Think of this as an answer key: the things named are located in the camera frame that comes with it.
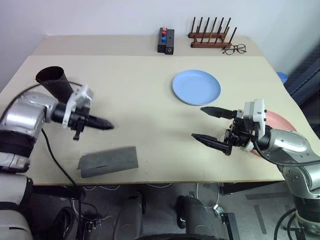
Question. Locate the dark grey rounded shape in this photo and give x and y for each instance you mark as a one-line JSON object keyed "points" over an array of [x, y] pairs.
{"points": [[131, 215], [197, 217]]}

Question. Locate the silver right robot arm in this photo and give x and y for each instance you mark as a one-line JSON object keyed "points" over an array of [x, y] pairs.
{"points": [[287, 142]]}

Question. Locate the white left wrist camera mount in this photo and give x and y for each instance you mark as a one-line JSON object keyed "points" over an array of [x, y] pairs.
{"points": [[83, 93]]}

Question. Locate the thin-rimmed clear eyeglasses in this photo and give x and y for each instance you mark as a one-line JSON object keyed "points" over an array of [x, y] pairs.
{"points": [[233, 49]]}

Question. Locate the blue round lid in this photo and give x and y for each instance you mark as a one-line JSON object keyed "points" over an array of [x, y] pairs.
{"points": [[283, 76]]}

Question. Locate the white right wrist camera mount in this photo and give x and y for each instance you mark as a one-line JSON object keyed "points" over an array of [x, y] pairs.
{"points": [[255, 107]]}

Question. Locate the dark fabric chair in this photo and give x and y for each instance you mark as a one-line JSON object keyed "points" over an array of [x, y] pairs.
{"points": [[307, 80]]}

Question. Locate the grey felt glasses case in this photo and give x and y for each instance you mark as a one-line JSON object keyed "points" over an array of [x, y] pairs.
{"points": [[112, 160]]}

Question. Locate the black table frame bar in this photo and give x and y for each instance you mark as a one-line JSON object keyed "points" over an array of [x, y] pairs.
{"points": [[252, 188], [57, 192]]}

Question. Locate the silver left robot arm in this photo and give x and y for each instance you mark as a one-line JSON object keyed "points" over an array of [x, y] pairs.
{"points": [[25, 117]]}

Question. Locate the black metal bracket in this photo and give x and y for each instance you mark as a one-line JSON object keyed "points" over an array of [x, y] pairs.
{"points": [[230, 225]]}

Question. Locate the black tapered pen cup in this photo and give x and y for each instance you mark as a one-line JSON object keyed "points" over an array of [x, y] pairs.
{"points": [[57, 86]]}

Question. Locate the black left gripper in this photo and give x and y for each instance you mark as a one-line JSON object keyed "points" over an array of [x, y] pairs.
{"points": [[80, 120]]}

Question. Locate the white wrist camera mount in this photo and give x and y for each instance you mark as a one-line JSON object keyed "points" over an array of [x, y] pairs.
{"points": [[255, 107], [83, 93]]}

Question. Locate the brown wooden peg rack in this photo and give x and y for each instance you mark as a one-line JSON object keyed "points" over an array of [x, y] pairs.
{"points": [[210, 44]]}

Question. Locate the pink plate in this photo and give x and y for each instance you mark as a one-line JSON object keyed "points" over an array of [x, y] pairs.
{"points": [[277, 121]]}

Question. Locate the plain black box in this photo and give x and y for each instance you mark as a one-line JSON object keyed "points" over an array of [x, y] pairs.
{"points": [[170, 42]]}

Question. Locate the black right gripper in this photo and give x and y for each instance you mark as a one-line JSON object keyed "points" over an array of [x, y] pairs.
{"points": [[238, 133]]}

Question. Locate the light blue plate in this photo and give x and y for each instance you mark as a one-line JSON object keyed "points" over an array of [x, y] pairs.
{"points": [[196, 87]]}

